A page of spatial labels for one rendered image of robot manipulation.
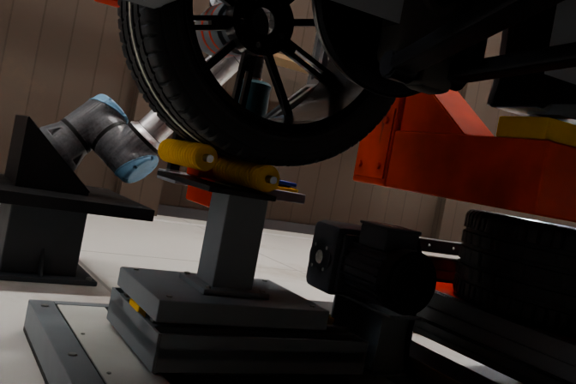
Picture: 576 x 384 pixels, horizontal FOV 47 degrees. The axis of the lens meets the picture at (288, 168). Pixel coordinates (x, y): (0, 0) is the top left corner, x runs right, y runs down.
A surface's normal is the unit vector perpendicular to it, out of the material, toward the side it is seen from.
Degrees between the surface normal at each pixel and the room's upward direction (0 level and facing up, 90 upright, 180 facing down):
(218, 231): 90
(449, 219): 90
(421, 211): 90
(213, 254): 90
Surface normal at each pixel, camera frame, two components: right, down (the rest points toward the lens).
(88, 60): 0.50, 0.09
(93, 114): 0.11, -0.38
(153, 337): -0.86, -0.16
